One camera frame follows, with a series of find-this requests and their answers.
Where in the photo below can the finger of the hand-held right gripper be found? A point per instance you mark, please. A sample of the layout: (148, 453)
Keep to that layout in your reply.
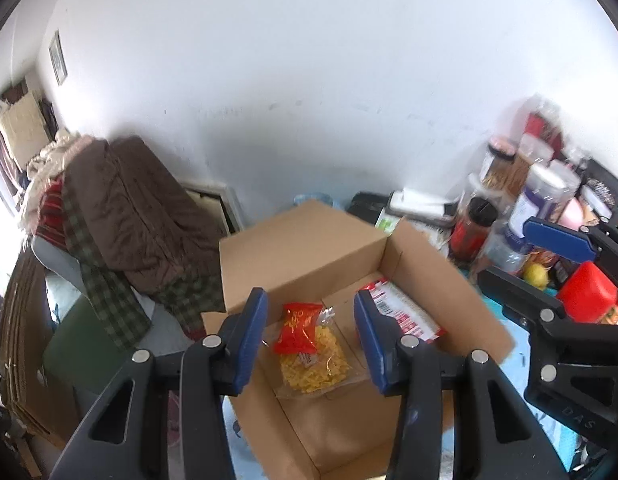
(559, 240)
(519, 292)

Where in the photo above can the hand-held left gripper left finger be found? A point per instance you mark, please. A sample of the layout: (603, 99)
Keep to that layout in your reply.
(246, 340)

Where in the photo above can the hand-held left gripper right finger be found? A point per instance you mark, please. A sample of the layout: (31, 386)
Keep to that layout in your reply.
(374, 340)

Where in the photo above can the large red snack packet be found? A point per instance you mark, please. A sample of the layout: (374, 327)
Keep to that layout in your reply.
(414, 317)

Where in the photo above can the small red snack packet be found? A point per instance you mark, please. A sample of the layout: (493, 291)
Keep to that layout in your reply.
(296, 330)

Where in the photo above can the clear bag yellow snacks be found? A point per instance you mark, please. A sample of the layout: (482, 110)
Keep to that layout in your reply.
(314, 375)

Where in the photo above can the cardboard box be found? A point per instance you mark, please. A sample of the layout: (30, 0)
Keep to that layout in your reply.
(299, 255)

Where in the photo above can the pink jar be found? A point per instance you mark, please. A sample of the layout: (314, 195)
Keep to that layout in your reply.
(576, 215)

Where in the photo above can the clear jar purple label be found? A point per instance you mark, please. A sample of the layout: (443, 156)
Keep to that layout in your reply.
(539, 205)

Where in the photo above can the clear jar red contents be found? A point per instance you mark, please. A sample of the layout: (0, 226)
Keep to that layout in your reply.
(504, 255)

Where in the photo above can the red canister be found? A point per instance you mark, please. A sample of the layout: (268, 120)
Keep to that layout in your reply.
(589, 290)

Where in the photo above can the black stand-up pouch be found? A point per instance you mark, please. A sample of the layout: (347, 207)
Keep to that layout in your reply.
(604, 190)

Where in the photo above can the red spice jar black lid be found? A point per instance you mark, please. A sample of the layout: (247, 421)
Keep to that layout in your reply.
(471, 230)

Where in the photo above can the clear jar brown label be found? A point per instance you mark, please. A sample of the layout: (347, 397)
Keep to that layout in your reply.
(531, 165)

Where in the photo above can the blue floral tablecloth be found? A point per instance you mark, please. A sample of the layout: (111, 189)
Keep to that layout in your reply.
(241, 435)

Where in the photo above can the clear jar pale seeds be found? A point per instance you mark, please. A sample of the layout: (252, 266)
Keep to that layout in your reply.
(499, 160)

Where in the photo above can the clear jar dark contents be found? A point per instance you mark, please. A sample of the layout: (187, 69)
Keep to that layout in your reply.
(544, 122)

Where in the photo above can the colourful print packet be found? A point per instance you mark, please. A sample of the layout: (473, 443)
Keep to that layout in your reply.
(389, 222)

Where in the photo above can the black tray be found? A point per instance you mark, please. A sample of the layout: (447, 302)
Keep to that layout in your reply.
(369, 205)

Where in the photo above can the white flat box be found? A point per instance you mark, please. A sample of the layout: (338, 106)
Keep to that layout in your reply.
(419, 200)

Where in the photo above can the white framed panel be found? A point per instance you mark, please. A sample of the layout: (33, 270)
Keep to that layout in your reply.
(214, 205)

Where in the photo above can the green plaid cloth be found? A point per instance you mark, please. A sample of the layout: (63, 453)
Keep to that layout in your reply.
(109, 300)

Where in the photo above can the light blue plastic tub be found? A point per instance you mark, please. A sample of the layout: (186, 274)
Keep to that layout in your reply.
(314, 199)

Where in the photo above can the brown quilted jacket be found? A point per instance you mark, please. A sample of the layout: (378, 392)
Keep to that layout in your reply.
(139, 210)

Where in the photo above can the green chair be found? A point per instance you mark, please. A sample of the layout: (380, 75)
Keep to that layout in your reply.
(74, 350)

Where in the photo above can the grey cushion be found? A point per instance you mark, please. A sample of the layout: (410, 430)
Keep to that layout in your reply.
(56, 260)

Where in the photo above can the stack of cardboard sheets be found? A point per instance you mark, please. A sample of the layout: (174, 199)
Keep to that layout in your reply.
(24, 335)

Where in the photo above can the red striped cloth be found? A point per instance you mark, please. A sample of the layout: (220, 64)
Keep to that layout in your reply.
(51, 215)

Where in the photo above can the beige clothes pile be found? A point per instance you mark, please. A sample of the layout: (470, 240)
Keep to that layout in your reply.
(54, 155)

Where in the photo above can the beige pillow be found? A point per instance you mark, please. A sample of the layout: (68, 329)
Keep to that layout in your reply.
(21, 125)

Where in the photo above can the framed wall picture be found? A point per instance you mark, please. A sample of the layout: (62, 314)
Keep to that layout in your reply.
(58, 57)

